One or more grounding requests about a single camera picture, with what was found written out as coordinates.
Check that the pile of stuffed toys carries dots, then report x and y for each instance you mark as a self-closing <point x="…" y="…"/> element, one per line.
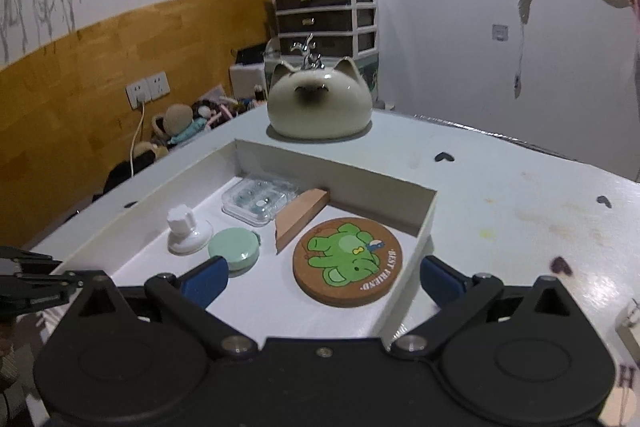
<point x="195" y="122"/>

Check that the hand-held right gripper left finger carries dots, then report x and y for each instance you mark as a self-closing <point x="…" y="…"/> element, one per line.
<point x="206" y="281"/>

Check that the silver deer figurine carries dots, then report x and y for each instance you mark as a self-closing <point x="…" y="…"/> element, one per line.
<point x="306" y="52"/>

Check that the white wall power outlet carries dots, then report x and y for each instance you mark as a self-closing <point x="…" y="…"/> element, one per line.
<point x="146" y="89"/>

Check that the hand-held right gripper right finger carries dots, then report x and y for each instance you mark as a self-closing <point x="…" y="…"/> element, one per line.
<point x="440" y="281"/>

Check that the plastic drawer unit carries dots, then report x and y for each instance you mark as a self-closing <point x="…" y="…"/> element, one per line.
<point x="325" y="19"/>

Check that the clear plastic case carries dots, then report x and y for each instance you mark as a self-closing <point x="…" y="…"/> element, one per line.
<point x="260" y="202"/>

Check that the white cardboard box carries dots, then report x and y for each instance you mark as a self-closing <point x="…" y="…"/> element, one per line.
<point x="150" y="217"/>

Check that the white suction cup knob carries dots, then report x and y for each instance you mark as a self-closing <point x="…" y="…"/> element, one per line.
<point x="186" y="232"/>

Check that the wooden wedge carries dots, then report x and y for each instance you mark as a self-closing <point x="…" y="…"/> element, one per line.
<point x="295" y="222"/>

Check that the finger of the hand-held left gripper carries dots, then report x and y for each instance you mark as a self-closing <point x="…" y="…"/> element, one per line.
<point x="25" y="259"/>
<point x="30" y="294"/>

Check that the cat-shaped ceramic pot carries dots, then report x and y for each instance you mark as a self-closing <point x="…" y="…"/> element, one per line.
<point x="320" y="104"/>

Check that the green round tape measure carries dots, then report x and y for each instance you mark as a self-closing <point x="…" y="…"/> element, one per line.
<point x="234" y="249"/>

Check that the round cork coaster green elephant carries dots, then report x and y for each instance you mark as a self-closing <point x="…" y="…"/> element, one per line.
<point x="347" y="259"/>

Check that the small grey wall socket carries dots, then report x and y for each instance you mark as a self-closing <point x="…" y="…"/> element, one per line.
<point x="500" y="32"/>

